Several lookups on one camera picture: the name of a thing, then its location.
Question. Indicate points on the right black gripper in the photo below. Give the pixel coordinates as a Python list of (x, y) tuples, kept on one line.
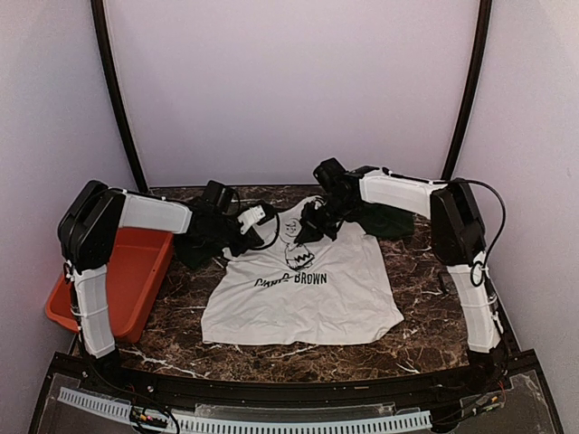
[(311, 229)]

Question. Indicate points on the red plastic bin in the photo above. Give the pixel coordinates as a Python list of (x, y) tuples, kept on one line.
[(136, 269)]

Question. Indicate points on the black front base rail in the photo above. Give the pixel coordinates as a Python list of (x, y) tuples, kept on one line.
[(430, 390)]

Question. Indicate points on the right black frame post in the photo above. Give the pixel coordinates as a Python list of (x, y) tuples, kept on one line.
[(470, 88)]

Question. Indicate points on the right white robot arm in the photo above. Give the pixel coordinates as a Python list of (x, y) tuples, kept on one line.
[(457, 231)]

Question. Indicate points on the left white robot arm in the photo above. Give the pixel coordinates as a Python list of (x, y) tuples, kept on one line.
[(88, 230)]

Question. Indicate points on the white green Charlie Brown shirt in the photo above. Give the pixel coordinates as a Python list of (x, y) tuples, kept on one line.
[(325, 292)]

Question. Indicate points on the dark brooch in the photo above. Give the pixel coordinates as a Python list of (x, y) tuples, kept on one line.
[(292, 228)]

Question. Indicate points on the left black frame post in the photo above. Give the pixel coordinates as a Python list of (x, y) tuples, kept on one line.
[(116, 100)]

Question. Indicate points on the white slotted cable duct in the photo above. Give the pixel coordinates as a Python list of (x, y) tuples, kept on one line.
[(207, 418)]

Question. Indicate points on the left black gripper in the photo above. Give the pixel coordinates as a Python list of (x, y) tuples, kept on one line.
[(249, 240)]

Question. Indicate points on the black frame post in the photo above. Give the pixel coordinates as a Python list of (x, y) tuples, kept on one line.
[(116, 100), (470, 88)]

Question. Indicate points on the black brooch stand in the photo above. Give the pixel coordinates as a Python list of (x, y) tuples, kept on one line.
[(444, 279)]

